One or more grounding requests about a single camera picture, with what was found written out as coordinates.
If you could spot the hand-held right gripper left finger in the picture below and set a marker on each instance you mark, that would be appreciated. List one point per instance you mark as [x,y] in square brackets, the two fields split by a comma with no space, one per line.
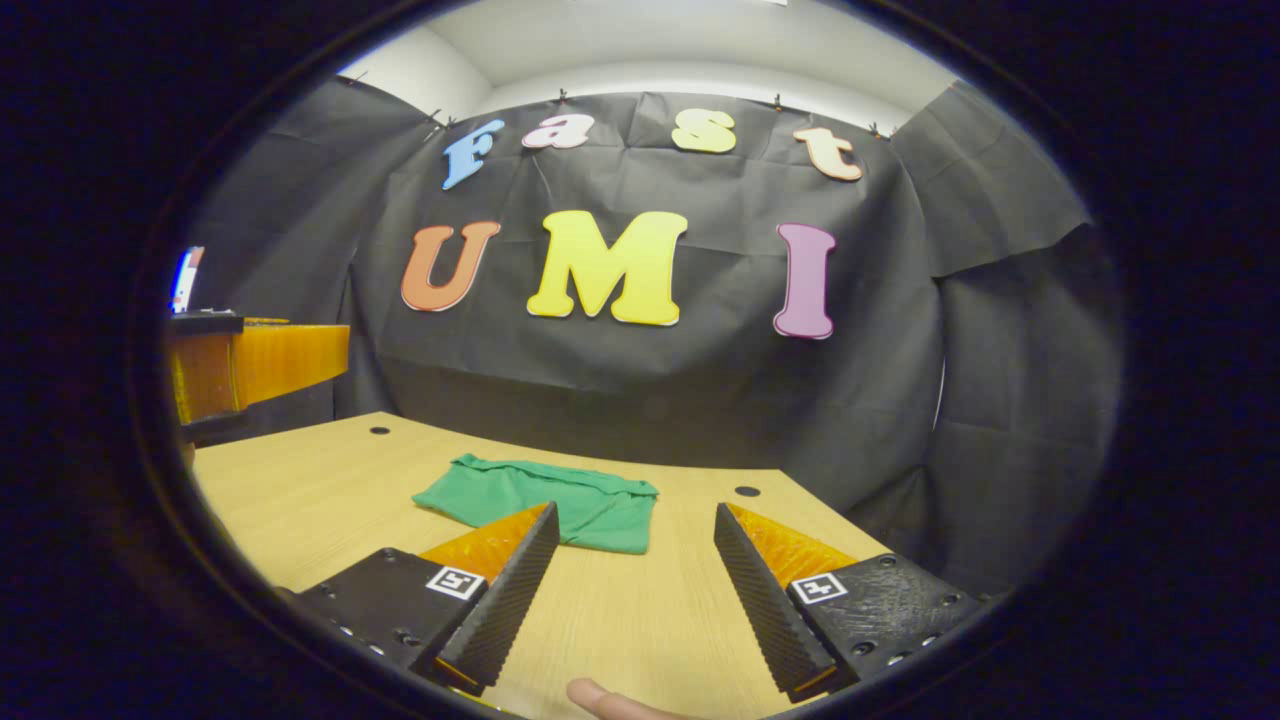
[505,600]

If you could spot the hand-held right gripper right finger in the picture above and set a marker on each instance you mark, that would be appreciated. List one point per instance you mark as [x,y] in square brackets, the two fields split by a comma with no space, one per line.
[765,610]

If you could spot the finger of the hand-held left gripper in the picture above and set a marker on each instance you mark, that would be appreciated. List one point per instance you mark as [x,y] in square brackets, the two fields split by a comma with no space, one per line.
[290,360]

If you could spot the green T-shirt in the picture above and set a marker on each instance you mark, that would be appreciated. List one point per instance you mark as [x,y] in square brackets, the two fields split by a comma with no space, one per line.
[590,510]

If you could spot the blue white red banner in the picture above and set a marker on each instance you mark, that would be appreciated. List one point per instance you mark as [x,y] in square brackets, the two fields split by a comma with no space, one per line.
[187,280]

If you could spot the black backdrop cloth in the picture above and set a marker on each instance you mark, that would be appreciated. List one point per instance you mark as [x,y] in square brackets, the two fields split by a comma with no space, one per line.
[650,380]

